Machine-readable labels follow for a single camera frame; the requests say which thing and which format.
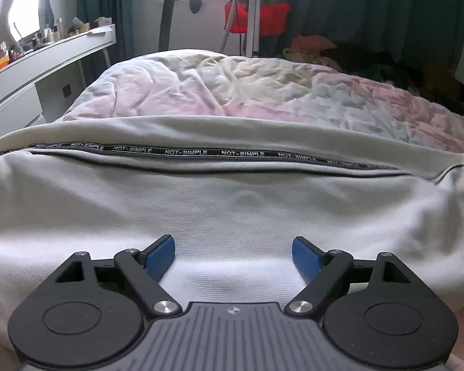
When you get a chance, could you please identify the white track pants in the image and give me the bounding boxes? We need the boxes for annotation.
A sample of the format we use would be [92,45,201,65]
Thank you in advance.
[0,115,464,353]

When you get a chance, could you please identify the pile of dark clothes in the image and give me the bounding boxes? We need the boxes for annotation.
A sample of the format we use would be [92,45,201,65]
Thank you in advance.
[282,35,464,116]

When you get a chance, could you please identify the pink pastel bed quilt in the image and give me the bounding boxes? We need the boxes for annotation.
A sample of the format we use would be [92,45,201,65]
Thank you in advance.
[63,49,464,153]

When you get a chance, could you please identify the white dressing table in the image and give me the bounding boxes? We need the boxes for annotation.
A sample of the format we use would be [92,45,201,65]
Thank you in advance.
[0,24,116,137]

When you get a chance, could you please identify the red bag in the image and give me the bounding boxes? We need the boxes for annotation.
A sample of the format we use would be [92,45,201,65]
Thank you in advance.
[223,0,292,36]

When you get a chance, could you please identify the teal curtain right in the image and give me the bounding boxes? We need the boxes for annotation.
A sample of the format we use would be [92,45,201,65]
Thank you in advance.
[261,0,464,69]

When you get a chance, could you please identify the teal curtain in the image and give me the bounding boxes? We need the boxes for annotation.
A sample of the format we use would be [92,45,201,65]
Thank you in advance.
[77,0,135,64]
[261,0,464,69]

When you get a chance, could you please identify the teal curtain left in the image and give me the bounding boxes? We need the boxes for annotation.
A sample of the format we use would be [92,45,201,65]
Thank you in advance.
[77,0,135,64]

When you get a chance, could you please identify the vanity mirror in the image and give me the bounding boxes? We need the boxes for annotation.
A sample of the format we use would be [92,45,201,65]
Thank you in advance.
[6,0,55,45]

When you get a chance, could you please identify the garment steamer stand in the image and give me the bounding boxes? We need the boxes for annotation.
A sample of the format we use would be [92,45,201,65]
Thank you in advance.
[219,0,261,58]

